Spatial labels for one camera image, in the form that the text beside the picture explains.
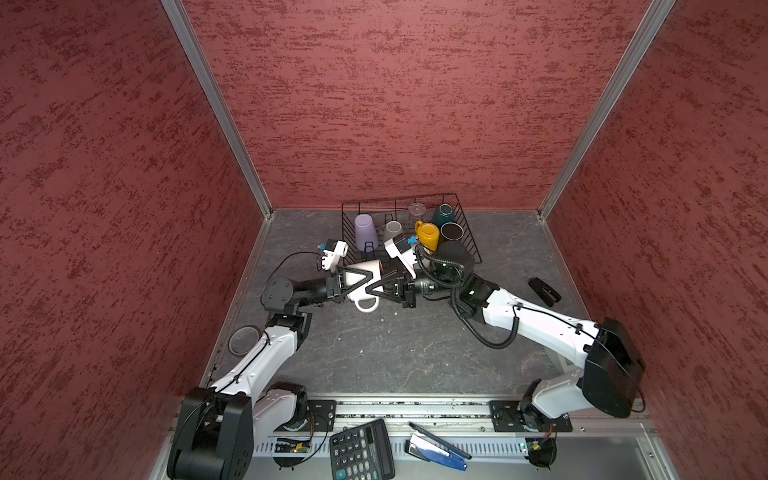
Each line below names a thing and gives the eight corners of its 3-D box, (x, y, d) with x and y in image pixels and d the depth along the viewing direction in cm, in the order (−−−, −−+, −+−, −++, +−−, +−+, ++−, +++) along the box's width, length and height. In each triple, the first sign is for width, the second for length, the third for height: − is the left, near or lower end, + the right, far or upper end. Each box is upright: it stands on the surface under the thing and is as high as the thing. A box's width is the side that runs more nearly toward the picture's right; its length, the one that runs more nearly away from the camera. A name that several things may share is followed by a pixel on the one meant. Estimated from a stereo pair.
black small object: (550, 308, 97) (553, 305, 95) (525, 284, 102) (527, 281, 101) (559, 301, 98) (563, 297, 97) (535, 278, 104) (537, 274, 102)
